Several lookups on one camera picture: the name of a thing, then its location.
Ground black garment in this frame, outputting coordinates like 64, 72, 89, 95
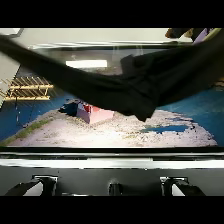
0, 28, 224, 123

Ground silver frame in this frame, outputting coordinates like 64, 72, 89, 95
0, 151, 224, 197

